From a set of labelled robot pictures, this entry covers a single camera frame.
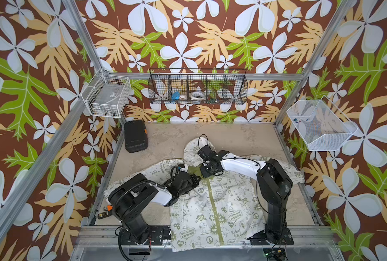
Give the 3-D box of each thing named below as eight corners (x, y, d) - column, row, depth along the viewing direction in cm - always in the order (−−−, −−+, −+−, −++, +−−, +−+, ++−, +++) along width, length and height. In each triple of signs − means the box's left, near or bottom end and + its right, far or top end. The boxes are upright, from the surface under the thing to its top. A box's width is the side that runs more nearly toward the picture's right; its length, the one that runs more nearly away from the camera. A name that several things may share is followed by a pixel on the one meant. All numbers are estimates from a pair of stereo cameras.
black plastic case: (128, 154, 105) (125, 148, 100) (126, 125, 122) (123, 119, 117) (150, 148, 108) (148, 142, 103) (145, 121, 125) (143, 115, 120)
